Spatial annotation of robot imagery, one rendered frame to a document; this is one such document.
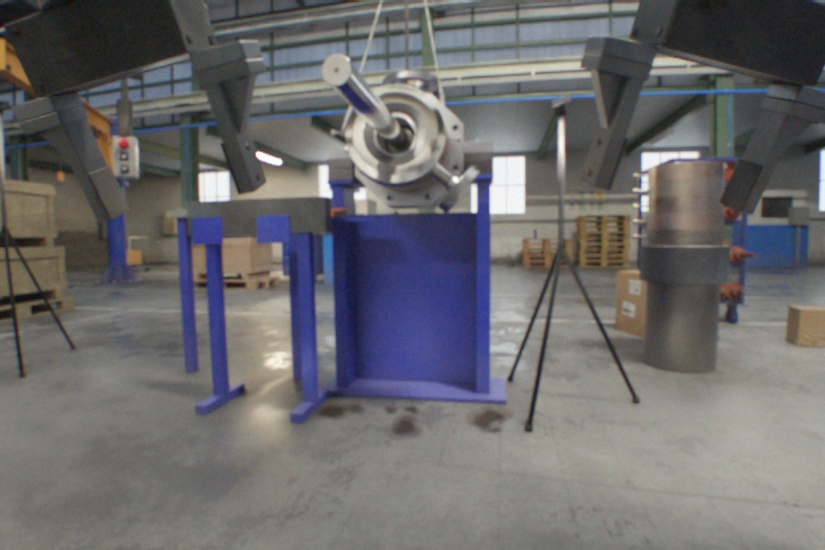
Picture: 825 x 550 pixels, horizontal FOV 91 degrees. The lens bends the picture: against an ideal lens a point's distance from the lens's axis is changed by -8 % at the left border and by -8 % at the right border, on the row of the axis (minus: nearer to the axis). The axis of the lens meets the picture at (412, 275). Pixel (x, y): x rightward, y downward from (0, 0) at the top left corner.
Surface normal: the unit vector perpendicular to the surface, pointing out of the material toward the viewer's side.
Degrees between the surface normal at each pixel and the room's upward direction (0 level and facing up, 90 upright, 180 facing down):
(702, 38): 113
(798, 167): 90
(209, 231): 90
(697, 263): 90
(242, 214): 90
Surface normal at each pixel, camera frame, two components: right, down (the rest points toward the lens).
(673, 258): -0.73, 0.06
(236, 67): -0.07, 0.47
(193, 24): 0.98, -0.13
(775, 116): -0.99, -0.11
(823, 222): -0.19, 0.08
